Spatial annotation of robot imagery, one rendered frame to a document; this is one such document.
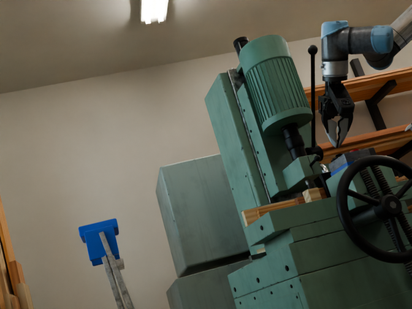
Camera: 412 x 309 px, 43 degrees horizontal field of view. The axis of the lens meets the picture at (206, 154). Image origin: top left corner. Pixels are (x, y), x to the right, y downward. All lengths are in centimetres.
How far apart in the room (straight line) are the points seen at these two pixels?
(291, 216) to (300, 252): 10
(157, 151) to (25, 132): 101
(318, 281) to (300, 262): 7
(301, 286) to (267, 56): 77
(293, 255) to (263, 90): 58
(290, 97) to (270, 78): 9
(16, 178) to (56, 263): 71
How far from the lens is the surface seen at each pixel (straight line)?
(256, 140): 189
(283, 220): 151
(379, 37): 152
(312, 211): 155
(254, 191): 189
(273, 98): 177
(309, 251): 152
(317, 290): 151
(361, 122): 464
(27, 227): 403
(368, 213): 150
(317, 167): 174
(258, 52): 183
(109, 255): 219
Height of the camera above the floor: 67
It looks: 17 degrees up
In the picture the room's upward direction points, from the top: 16 degrees counter-clockwise
